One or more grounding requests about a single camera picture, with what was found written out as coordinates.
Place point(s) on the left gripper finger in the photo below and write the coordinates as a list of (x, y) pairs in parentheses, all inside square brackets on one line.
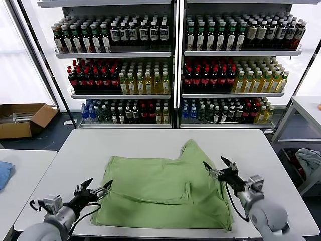
[(83, 186), (103, 190)]

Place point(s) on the brown cardboard box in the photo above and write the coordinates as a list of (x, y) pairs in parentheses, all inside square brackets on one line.
[(15, 130)]

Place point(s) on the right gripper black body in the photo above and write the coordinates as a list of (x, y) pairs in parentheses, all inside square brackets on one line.
[(232, 178)]

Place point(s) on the white label dark drink bottle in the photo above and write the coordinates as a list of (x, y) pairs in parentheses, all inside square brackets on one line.
[(290, 33), (124, 33), (115, 33), (281, 33), (163, 33), (299, 35), (133, 33), (271, 33), (144, 33), (154, 33)]

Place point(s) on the blue folded cloth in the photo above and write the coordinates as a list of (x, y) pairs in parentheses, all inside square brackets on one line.
[(5, 175)]

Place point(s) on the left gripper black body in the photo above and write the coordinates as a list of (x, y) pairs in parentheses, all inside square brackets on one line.
[(84, 198)]

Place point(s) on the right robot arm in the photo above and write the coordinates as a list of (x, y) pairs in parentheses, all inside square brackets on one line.
[(270, 213)]

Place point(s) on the metal beverage shelf unit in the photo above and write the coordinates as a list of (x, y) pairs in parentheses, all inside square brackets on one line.
[(240, 53), (113, 54)]

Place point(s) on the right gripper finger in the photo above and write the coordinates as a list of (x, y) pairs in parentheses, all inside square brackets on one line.
[(212, 171), (230, 164)]

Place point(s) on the red cloth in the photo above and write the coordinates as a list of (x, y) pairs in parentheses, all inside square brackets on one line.
[(301, 170)]

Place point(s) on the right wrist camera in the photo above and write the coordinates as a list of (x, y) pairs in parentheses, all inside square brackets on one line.
[(256, 182)]

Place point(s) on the dark window frame post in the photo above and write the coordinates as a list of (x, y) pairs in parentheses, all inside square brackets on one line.
[(38, 50)]

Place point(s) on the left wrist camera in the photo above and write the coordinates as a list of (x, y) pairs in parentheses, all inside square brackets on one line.
[(52, 202)]

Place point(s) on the white frame side table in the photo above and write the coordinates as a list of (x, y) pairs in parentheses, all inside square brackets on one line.
[(304, 101)]

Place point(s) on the green cap dark tea bottle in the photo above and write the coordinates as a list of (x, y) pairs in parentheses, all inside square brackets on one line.
[(230, 37), (58, 41), (76, 41), (220, 37), (96, 41), (240, 37), (200, 37), (86, 41), (190, 37), (67, 41), (105, 41), (210, 37)]

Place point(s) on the pale blue crumpled cloth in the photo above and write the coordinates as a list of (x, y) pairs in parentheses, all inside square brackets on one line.
[(308, 158)]

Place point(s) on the red cap cola bottle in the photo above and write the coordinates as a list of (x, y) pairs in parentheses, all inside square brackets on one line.
[(72, 82), (106, 82), (115, 82), (98, 82), (188, 80), (81, 82), (222, 80), (205, 80), (151, 113), (196, 80), (214, 80), (247, 111), (254, 111), (89, 82), (231, 80), (143, 113)]

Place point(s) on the small dark drink bottle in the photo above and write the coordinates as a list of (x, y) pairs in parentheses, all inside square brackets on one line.
[(239, 113), (135, 114), (224, 114), (216, 114), (114, 115), (121, 115), (231, 113), (128, 114)]

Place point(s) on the dark green drink bottle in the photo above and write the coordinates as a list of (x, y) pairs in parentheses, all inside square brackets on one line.
[(99, 114), (106, 114), (200, 114)]

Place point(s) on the yellow juice bottle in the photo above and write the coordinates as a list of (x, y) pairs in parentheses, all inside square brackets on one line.
[(274, 84), (248, 84), (148, 86), (165, 86), (282, 82), (132, 86), (269, 114), (157, 86), (265, 84), (257, 84), (165, 115), (123, 86), (158, 115), (239, 84), (140, 86), (262, 114)]

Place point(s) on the green polo shirt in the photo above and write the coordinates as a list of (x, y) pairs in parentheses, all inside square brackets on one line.
[(155, 190)]

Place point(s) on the beige label dark drink bottle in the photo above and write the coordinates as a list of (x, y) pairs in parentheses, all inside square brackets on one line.
[(251, 33), (261, 33)]

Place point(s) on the small white floor scrap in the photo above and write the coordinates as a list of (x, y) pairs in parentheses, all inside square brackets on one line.
[(67, 122)]

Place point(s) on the blue drink bottle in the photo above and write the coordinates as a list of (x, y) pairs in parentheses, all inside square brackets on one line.
[(184, 113), (192, 113), (91, 114), (84, 114)]

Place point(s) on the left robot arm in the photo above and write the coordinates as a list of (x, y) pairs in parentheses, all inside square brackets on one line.
[(57, 218)]

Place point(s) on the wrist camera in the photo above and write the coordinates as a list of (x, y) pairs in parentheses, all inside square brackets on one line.
[(52, 202), (256, 182)]

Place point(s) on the clear plastic packaging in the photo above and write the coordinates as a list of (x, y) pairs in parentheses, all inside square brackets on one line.
[(20, 117)]

